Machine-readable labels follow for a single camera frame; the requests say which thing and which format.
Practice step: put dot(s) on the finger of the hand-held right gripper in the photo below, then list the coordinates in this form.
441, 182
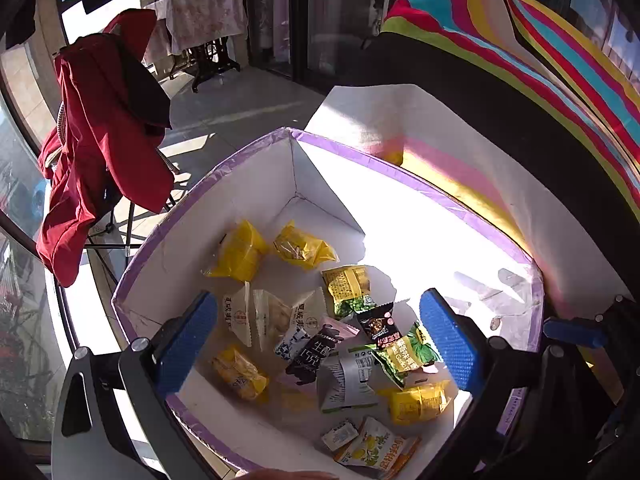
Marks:
575, 332

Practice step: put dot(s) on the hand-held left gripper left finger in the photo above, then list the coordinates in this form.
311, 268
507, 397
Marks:
187, 340

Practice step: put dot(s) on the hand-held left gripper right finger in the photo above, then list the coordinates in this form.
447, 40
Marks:
445, 335

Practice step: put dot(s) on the small black snack packet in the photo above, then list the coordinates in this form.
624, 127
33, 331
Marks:
380, 327

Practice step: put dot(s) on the small blue white candy packet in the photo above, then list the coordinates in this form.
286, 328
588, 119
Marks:
292, 345

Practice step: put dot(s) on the white box with purple trim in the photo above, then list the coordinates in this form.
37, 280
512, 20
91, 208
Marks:
210, 220

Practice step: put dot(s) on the orange and white snack packet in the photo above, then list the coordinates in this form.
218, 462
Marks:
375, 447

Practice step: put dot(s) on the grey white snack packet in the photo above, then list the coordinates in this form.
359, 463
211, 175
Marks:
345, 380

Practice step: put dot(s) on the metal drying rack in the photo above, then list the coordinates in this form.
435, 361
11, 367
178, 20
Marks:
129, 225

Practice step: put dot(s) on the small white sachet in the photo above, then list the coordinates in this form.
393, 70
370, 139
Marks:
340, 434

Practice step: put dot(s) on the red jacket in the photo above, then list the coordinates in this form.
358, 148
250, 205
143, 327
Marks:
90, 135

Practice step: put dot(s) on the black sewing machine stand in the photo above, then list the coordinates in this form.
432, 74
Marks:
210, 62

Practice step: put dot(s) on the side table with lace cloth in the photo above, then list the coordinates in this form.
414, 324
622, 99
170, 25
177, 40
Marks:
205, 15

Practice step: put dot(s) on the glass sliding door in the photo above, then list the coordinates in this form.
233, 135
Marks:
340, 20

